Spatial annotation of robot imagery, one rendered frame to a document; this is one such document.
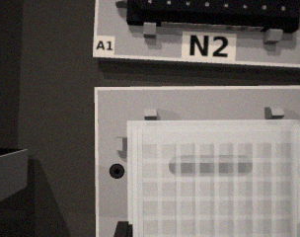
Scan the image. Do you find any black multiwell plate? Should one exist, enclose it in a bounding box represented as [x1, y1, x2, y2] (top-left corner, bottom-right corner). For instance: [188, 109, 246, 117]
[126, 0, 300, 34]

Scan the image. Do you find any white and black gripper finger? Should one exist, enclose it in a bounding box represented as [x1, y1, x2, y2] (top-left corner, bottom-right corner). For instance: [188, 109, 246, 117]
[113, 221, 132, 237]

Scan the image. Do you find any clear multiwell plate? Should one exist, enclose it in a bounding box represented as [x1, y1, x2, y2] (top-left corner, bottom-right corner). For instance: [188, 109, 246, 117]
[127, 119, 300, 237]

